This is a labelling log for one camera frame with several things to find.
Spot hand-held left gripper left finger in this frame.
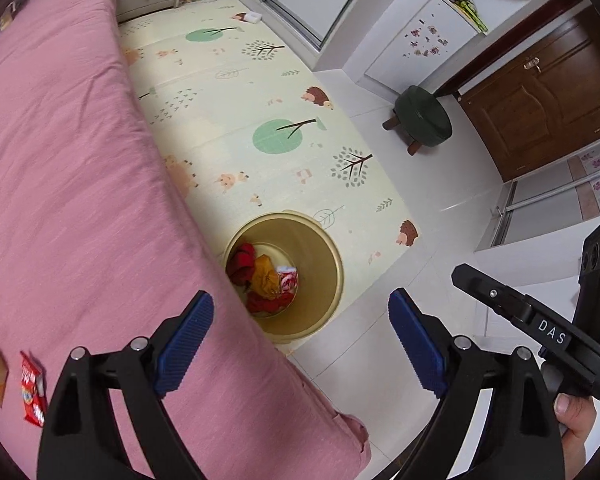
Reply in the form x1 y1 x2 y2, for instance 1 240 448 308
36 290 216 480

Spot red crumpled wrapper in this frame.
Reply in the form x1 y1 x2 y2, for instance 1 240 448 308
246 290 294 316
228 243 257 283

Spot white cabinet with stickers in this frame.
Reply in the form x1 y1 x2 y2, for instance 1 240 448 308
314 0 486 98

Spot red and orange clothes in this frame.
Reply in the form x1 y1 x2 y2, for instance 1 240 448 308
250 255 282 301

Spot red and white wrapper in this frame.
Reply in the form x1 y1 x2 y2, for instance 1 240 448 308
276 265 300 294

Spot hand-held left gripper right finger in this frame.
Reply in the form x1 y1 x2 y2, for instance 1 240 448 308
388 287 566 480

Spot person's right hand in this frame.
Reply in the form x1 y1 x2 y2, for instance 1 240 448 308
554 392 600 480

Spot cream printed play mat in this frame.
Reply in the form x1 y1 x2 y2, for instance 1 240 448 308
116 0 421 356

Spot colourful toys on cabinet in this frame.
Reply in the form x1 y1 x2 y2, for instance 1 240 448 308
430 0 489 34

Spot yellow trash bin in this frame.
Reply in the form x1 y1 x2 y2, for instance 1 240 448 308
222 211 345 345

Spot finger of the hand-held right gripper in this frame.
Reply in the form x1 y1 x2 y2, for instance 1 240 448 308
451 263 536 329

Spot floral panel sliding door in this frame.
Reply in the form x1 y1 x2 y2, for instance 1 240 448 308
475 130 600 251

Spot brown wooden door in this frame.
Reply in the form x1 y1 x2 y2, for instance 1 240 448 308
459 7 600 183

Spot pink bed blanket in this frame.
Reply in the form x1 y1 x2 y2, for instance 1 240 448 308
0 0 372 480

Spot red snack packet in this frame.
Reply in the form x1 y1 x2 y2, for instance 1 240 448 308
20 351 48 429

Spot dark green round stool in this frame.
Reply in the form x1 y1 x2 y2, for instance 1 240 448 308
382 86 453 157

